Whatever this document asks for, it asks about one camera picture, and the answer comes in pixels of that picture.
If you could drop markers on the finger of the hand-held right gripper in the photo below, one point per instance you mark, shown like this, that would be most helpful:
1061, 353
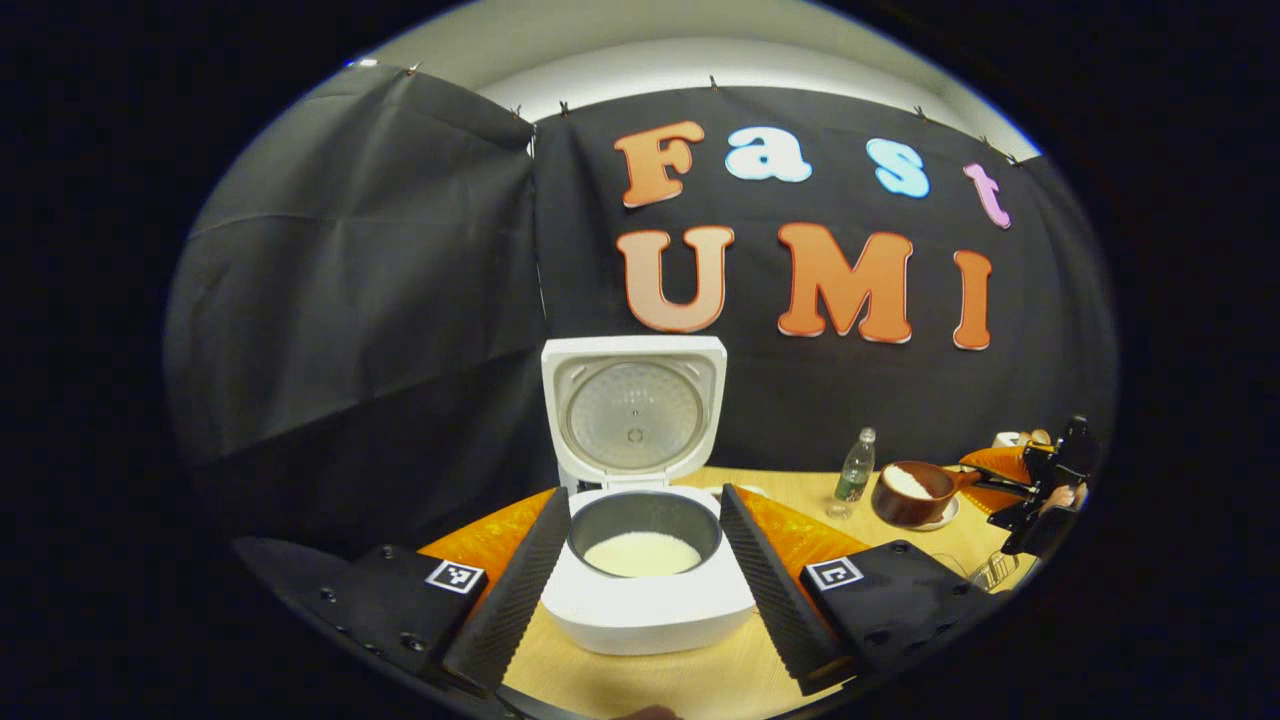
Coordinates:
995, 502
1000, 460

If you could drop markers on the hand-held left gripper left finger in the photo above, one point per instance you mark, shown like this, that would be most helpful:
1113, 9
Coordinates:
515, 605

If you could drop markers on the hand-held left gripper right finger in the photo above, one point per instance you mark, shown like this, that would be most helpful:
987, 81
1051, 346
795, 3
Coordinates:
768, 605

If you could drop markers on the brown wooden spoon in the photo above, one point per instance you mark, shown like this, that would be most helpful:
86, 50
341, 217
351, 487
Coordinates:
900, 508

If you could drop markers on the white rice cooker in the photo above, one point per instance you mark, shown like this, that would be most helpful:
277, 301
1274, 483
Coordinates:
640, 615

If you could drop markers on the white rice mass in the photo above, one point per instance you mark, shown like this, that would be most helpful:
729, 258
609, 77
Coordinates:
642, 555

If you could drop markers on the white toaster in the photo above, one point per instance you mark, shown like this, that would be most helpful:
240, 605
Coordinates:
1005, 439

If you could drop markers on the toast bread slice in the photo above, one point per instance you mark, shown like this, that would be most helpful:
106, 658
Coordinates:
1038, 436

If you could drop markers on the white round plate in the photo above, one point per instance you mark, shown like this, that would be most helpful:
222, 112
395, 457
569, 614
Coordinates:
945, 518

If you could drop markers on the clear plastic water bottle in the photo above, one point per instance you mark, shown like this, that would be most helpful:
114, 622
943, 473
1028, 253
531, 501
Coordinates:
853, 475

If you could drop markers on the black backdrop cloth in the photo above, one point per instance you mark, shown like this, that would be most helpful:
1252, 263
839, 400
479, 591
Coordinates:
400, 300

